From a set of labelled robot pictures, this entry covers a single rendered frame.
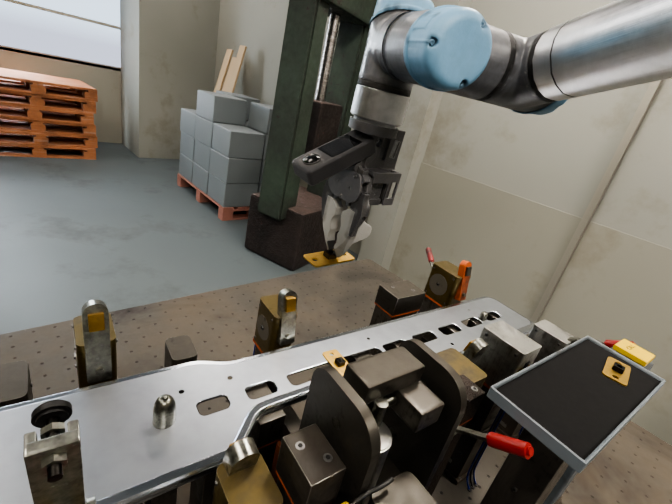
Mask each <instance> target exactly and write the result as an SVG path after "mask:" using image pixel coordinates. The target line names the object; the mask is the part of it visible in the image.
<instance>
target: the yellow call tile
mask: <svg viewBox="0 0 672 504"><path fill-rule="evenodd" d="M613 349H614V350H616V351H617V352H619V353H621V354H623V355H624V356H625V357H626V358H628V359H630V360H632V361H635V362H637V363H638V364H640V365H642V366H644V367H645V366H646V365H647V364H649V363H650V362H651V361H652V360H653V359H654V358H655V355H653V354H652V353H650V352H648V351H646V350H644V349H642V348H641V347H639V346H637V345H635V344H633V343H631V342H630V341H628V340H626V339H623V340H621V341H620V342H618V343H616V344H615V345H614V346H613Z"/></svg>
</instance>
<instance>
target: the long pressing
mask: <svg viewBox="0 0 672 504"><path fill-rule="evenodd" d="M469 310H470V311H469ZM482 311H486V312H487V313H488V314H489V313H492V312H493V313H496V314H497V315H499V316H500V318H497V319H494V320H491V321H489V320H487V319H486V321H481V320H480V319H478V317H479V316H480V314H481V312H482ZM473 318H474V319H477V320H478V321H480V322H481V323H482V324H479V325H476V326H473V327H467V326H465V325H464V324H463V323H461V322H463V321H466V320H469V319H473ZM501 320H502V321H504V322H506V323H507V324H509V325H510V326H512V327H513V328H515V329H517V330H518V331H520V332H521V333H523V334H524V335H526V334H528V333H530V331H531V329H532V327H533V325H534V323H535V322H532V321H530V320H529V319H527V318H526V317H524V316H522V315H521V314H519V313H517V312H516V311H514V310H513V309H511V308H509V307H508V306H506V305H504V304H503V303H501V302H499V301H498V300H496V299H494V298H491V297H486V296H484V297H479V298H475V299H471V300H468V301H464V302H460V303H456V304H452V305H448V306H444V307H440V308H436V309H433V310H429V311H425V312H421V313H417V314H413V315H409V316H405V317H401V318H398V319H394V320H390V321H386V322H382V323H378V324H374V325H370V326H366V327H363V328H359V329H355V330H351V331H347V332H343V333H339V334H335V335H331V336H328V337H324V338H320V339H316V340H312V341H308V342H304V343H300V344H296V345H293V346H289V347H285V348H281V349H277V350H273V351H269V352H265V353H261V354H258V355H254V356H250V357H246V358H242V359H238V360H234V361H191V362H187V363H182V364H178V365H174V366H170V367H166V368H162V369H158V370H153V371H149V372H145V373H141V374H137V375H133V376H129V377H124V378H120V379H116V380H112V381H108V382H104V383H99V384H95V385H91V386H87V387H83V388H79V389H75V390H70V391H66V392H62V393H58V394H54V395H50V396H46V397H41V398H37V399H33V400H29V401H25V402H21V403H17V404H12V405H8V406H4V407H0V504H33V499H32V495H31V490H30V486H29V481H28V477H27V472H26V468H25V463H24V459H23V441H24V434H26V433H29V432H33V431H36V433H37V439H38V440H41V437H40V429H41V428H37V427H34V426H33V425H32V424H31V413H32V411H33V410H34V409H35V408H36V407H38V406H39V405H41V404H43V403H45V402H47V401H50V400H56V399H61V400H66V401H68V402H70V403H71V404H72V415H71V417H70V418H69V419H68V420H66V421H65V422H64V423H65V432H68V428H67V423H68V422H69V421H72V420H76V419H78V420H79V429H80V439H81V451H82V464H83V477H84V490H85V502H86V499H87V498H89V497H92V496H94V495H95V499H96V504H140V503H143V502H145V501H147V500H150V499H152V498H154V497H157V496H159V495H161V494H164V493H166V492H168V491H171V490H173V489H175V488H178V487H180V486H182V485H185V484H187V483H189V482H192V481H194V480H196V479H199V478H201V477H203V476H206V475H208V474H210V473H213V472H215V471H217V468H218V466H219V465H220V464H222V461H223V458H224V455H225V452H226V450H227V449H228V447H229V444H230V443H233V442H236V441H238V440H241V439H243V438H247V437H250V435H251V433H252V431H253V429H254V426H255V424H256V422H257V421H258V420H259V419H260V418H261V417H262V416H264V415H266V414H268V413H271V412H273V411H276V410H279V409H281V408H284V407H287V406H290V405H292V404H295V403H298V402H301V401H303V400H306V399H307V395H308V391H309V387H310V383H311V381H308V382H305V383H302V384H299V385H292V384H291V383H290V382H289V380H288V379H287V377H288V376H289V375H292V374H295V373H299V372H302V371H305V370H308V369H312V368H315V367H318V366H321V365H324V364H329V362H328V361H327V360H326V359H325V358H324V356H323V355H322V354H323V352H326V351H330V350H333V349H336V350H337V351H338V352H339V353H340V354H341V355H342V356H343V357H344V358H347V357H350V356H353V355H357V354H360V353H363V352H366V351H369V350H373V349H377V350H379V351H380V352H384V351H386V350H385V349H384V348H383V346H386V345H389V344H392V343H395V342H398V341H406V340H409V339H413V338H412V337H415V336H418V335H421V334H424V333H431V334H433V335H434V336H435V337H436V338H437V339H434V340H431V341H428V342H425V343H424V344H426V345H427V346H428V347H429V348H430V349H432V350H433V351H434V352H435V353H438V352H440V351H443V350H446V349H448V348H454V349H456V350H457V351H459V352H460V353H461V354H463V353H464V351H463V350H464V348H465V347H466V346H467V344H468V343H469V342H470V341H472V340H475V339H477V338H479V337H480V335H481V332H482V330H483V328H484V326H486V325H489V324H492V323H495V322H498V321H501ZM450 325H454V326H456V327H457V328H459V329H460V331H458V332H455V333H452V334H449V335H445V334H443V333H442V332H440V331H439V330H438V329H440V328H444V327H447V326H450ZM367 338H370V340H368V339H367ZM451 343H453V344H454V345H452V344H451ZM229 376H231V377H232V378H233V379H231V380H228V379H227V378H228V377H229ZM266 382H272V383H273V384H274V385H275V387H276V388H277V392H275V393H272V394H269V395H266V396H263V397H260V398H257V399H250V398H249V397H248V395H247V393H246V389H248V388H250V387H254V386H257V385H260V384H263V383H266ZM180 390H184V393H183V394H180V393H179V391H180ZM163 394H169V395H171V396H172V397H173V398H174V400H175V402H176V417H175V419H176V420H175V423H174V424H173V425H172V426H171V427H169V428H167V429H156V428H155V427H154V426H153V424H152V421H153V406H154V403H155V401H156V399H157V398H158V397H159V396H161V395H163ZM218 397H225V398H226V399H227V400H228V402H229V404H230V406H229V408H227V409H224V410H221V411H218V412H215V413H212V414H209V415H206V416H203V415H201V414H200V413H199V411H198V408H197V406H198V404H200V403H202V402H205V401H208V400H212V399H215V398H218Z"/></svg>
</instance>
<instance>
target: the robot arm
mask: <svg viewBox="0 0 672 504"><path fill-rule="evenodd" d="M669 78H672V0H617V1H614V2H612V3H610V4H607V5H605V6H602V7H600V8H598V9H595V10H593V11H591V12H588V13H586V14H583V15H581V16H579V17H576V18H574V19H571V20H569V21H567V22H564V23H562V24H559V25H557V26H555V27H552V28H550V29H549V30H546V31H543V32H541V33H538V34H536V35H533V36H531V37H522V36H519V35H516V34H513V33H510V32H508V31H505V30H502V29H499V28H497V27H494V26H491V25H488V24H487V22H486V21H485V19H484V17H483V16H482V14H480V13H479V12H478V11H476V10H474V9H472V8H469V7H461V6H456V5H443V6H438V7H435V8H434V4H433V3H432V1H431V0H377V3H376V6H375V10H374V14H373V16H372V17H371V19H370V23H369V33H368V37H367V41H366V46H365V50H364V55H363V59H362V63H361V68H360V72H359V76H358V81H357V85H356V89H355V94H354V98H353V102H352V106H351V111H350V112H351V114H352V115H354V116H350V120H349V124H348V126H349V127H350V128H352V129H354V130H352V131H350V132H348V133H346V134H344V135H342V136H340V137H338V138H336V139H334V140H332V141H330V142H328V143H326V144H324V145H322V146H320V147H318V148H316V149H314V150H312V151H309V152H307V153H305V154H303V155H301V156H299V157H297V158H295V159H294V160H293V161H292V165H293V169H294V173H295V174H296V175H297V176H298V177H300V178H301V179H302V180H304V181H305V182H306V183H308V184H309V185H311V186H315V185H316V184H318V183H320V182H322V181H324V180H326V179H327V181H326V183H325V186H324V189H323V193H322V218H323V230H324V236H325V242H326V246H327V250H328V249H333V248H334V252H335V255H336V257H337V258H340V257H341V256H342V255H344V254H345V253H346V252H347V250H348V249H349V247H350V246H351V245H352V244H353V243H356V242H358V241H360V240H363V239H365V238H367V237H368V236H369V235H370V233H371V230H372V228H371V226H370V225H369V224H367V223H366V222H365V219H366V218H367V216H368V213H369V210H370V205H379V204H381V205H382V206H383V205H392V204H393V201H394V197H395V194H396V191H397V188H398V185H399V181H400V178H401V175H402V173H399V172H397V171H395V165H396V162H397V159H398V155H399V152H400V149H401V146H402V142H403V139H404V136H405V132H406V131H403V130H398V128H396V127H399V126H401V125H402V122H403V119H404V115H405V112H406V109H407V105H408V102H409V99H410V98H409V97H410V94H411V91H412V87H413V84H415V85H420V86H423V87H425V88H427V89H430V90H433V91H440V92H447V93H450V94H454V95H458V96H462V97H466V98H470V99H473V100H478V101H481V102H485V103H489V104H493V105H497V106H500V107H504V108H508V109H510V110H512V111H514V112H517V113H521V114H535V115H545V114H548V113H551V112H553V111H554V110H555V109H557V108H558V107H559V106H562V105H563V104H564V103H565V102H566V101H567V100H568V99H571V98H576V97H581V96H586V95H591V94H596V93H600V92H605V91H610V90H615V89H620V88H625V87H630V86H635V85H640V84H645V83H649V82H654V81H659V80H664V79H669ZM360 84H361V85H360ZM406 96H407V97H406ZM393 182H396V184H395V188H394V191H393V194H392V197H391V198H388V196H389V192H390V189H391V186H392V183H393ZM348 206H350V209H348ZM337 231H339V232H338V234H337V241H336V243H335V233H336V232H337ZM334 243H335V245H334Z"/></svg>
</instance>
